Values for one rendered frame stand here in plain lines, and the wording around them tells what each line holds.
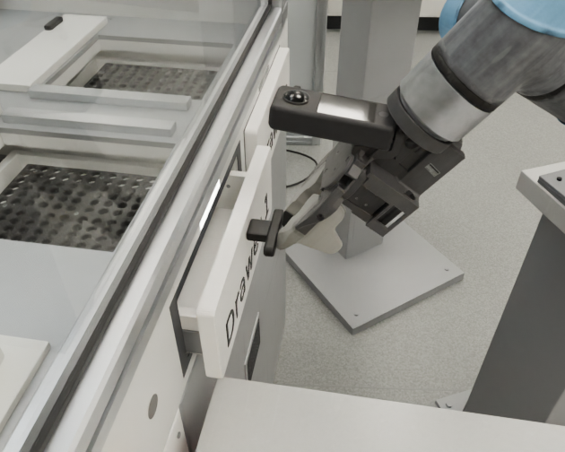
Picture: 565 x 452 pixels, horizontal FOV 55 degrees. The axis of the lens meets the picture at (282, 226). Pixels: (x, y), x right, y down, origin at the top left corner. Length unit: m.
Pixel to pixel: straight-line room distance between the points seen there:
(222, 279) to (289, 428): 0.19
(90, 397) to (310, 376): 1.22
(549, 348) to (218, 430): 0.74
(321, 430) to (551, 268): 0.62
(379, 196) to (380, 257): 1.34
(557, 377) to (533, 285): 0.18
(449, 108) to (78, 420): 0.36
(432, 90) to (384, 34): 0.98
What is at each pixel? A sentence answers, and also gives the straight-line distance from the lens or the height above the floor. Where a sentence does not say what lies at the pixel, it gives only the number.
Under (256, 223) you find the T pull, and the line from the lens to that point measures 0.62.
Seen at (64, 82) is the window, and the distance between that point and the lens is 0.35.
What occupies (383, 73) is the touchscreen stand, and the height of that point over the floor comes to 0.68.
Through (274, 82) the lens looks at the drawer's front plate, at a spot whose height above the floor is 0.93.
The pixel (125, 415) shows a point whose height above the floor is 0.93.
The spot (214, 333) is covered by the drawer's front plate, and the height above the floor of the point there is 0.90.
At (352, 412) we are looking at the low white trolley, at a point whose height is 0.76.
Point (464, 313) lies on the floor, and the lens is 1.81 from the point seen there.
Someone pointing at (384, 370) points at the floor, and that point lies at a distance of 1.62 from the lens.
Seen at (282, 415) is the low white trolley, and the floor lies 0.76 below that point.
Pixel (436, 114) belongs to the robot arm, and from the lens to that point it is 0.48.
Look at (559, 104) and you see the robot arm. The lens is 0.53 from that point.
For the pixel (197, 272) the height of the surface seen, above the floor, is 0.84.
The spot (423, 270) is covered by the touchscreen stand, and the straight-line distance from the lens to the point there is 1.86.
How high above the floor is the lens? 1.31
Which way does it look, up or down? 41 degrees down
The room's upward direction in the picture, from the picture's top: straight up
